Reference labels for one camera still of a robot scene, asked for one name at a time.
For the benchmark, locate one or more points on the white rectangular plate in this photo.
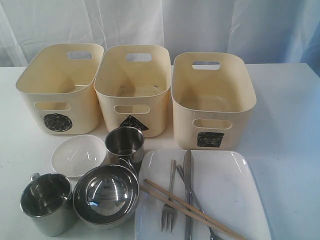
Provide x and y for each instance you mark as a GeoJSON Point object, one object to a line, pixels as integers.
{"type": "Point", "coordinates": [224, 185]}

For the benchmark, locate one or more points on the steel table knife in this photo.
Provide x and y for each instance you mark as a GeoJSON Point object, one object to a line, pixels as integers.
{"type": "Point", "coordinates": [187, 178]}

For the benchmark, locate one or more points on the upper wooden chopstick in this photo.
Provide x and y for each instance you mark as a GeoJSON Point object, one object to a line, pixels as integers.
{"type": "Point", "coordinates": [175, 195]}

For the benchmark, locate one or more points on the stainless steel bowl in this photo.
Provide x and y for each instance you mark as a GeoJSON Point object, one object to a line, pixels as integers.
{"type": "Point", "coordinates": [106, 196]}

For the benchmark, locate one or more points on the lower wooden chopstick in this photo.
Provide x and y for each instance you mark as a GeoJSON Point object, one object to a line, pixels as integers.
{"type": "Point", "coordinates": [160, 196]}

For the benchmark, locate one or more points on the cream bin with square mark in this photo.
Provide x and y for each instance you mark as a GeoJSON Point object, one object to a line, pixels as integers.
{"type": "Point", "coordinates": [212, 99]}

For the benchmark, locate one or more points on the white backdrop curtain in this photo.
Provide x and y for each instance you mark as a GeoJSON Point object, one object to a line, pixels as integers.
{"type": "Point", "coordinates": [258, 31]}

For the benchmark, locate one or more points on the steel mug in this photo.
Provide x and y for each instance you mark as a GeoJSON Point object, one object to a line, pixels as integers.
{"type": "Point", "coordinates": [125, 142]}
{"type": "Point", "coordinates": [47, 200]}

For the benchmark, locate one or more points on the wooden chopstick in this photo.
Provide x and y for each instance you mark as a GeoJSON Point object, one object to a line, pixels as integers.
{"type": "Point", "coordinates": [160, 196]}
{"type": "Point", "coordinates": [175, 195]}

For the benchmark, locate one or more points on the cream bin with circle mark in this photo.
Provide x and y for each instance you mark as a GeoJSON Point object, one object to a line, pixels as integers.
{"type": "Point", "coordinates": [57, 88]}

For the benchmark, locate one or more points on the white ceramic bowl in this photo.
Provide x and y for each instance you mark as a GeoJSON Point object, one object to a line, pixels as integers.
{"type": "Point", "coordinates": [77, 155]}

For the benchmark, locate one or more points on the cream bin with triangle mark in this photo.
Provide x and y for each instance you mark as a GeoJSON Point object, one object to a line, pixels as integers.
{"type": "Point", "coordinates": [133, 87]}

